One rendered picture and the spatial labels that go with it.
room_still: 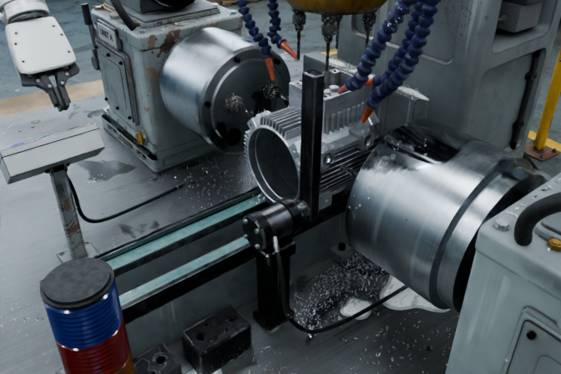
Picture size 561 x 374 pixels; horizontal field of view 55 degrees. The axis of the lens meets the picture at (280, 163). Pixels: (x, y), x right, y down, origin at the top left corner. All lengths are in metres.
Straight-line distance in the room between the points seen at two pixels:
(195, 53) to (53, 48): 0.29
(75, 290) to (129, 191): 0.89
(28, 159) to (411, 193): 0.64
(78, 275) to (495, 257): 0.44
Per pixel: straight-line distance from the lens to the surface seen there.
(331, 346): 0.97
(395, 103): 1.00
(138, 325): 0.91
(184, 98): 1.17
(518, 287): 0.67
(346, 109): 1.00
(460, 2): 1.04
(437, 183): 0.75
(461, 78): 1.05
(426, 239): 0.75
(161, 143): 1.38
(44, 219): 1.33
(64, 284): 0.50
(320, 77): 0.77
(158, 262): 1.00
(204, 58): 1.16
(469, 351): 0.78
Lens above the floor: 1.54
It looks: 31 degrees down
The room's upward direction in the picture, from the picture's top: straight up
